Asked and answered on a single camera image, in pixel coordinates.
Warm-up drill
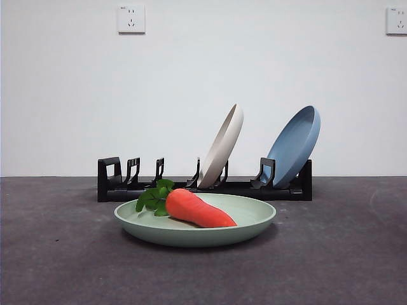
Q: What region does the black plate rack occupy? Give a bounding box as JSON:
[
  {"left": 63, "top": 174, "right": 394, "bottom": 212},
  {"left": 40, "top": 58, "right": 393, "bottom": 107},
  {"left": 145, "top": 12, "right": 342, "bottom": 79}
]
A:
[{"left": 97, "top": 156, "right": 313, "bottom": 203}]

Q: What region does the blue plate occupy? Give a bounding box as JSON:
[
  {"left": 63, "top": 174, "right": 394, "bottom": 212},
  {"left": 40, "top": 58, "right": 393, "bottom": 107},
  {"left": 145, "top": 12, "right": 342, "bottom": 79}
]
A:
[{"left": 266, "top": 105, "right": 321, "bottom": 188}]

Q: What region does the beige plate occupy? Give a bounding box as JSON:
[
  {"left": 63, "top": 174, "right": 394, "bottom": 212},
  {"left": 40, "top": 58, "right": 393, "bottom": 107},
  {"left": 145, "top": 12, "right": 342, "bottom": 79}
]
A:
[{"left": 197, "top": 102, "right": 245, "bottom": 189}]

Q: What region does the green plate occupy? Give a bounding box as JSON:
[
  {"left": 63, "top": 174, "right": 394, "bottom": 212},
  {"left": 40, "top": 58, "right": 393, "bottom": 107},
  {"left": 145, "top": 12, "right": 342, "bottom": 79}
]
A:
[{"left": 113, "top": 193, "right": 277, "bottom": 248}]

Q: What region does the orange carrot with green leaves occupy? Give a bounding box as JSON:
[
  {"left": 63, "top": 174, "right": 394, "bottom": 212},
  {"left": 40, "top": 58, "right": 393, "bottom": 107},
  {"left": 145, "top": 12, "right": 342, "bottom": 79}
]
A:
[{"left": 135, "top": 179, "right": 238, "bottom": 229}]

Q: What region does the white wall socket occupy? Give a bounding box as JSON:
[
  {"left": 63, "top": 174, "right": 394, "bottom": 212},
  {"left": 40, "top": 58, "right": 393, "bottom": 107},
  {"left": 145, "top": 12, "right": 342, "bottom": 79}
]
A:
[
  {"left": 386, "top": 6, "right": 407, "bottom": 36},
  {"left": 117, "top": 4, "right": 147, "bottom": 35}
]

